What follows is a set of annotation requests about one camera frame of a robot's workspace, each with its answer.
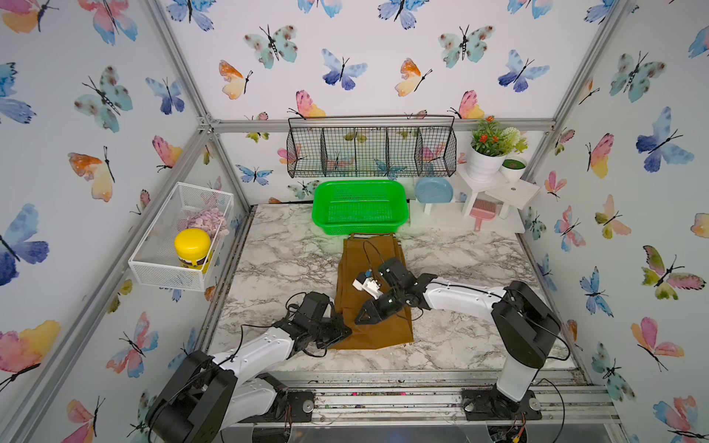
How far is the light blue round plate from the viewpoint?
1.06 m

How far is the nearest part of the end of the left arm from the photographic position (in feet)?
2.10

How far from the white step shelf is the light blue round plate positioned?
0.03 m

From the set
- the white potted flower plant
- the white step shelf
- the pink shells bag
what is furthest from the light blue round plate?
the pink shells bag

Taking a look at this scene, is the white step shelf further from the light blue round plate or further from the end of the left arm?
the end of the left arm

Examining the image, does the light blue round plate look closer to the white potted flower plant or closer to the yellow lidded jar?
the white potted flower plant

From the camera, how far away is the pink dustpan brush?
3.83ft

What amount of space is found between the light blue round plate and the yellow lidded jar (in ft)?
2.37

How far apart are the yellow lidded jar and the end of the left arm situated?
0.78 ft

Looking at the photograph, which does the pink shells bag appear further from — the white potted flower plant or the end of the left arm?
the white potted flower plant

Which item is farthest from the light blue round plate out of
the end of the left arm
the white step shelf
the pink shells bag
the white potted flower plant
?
the pink shells bag
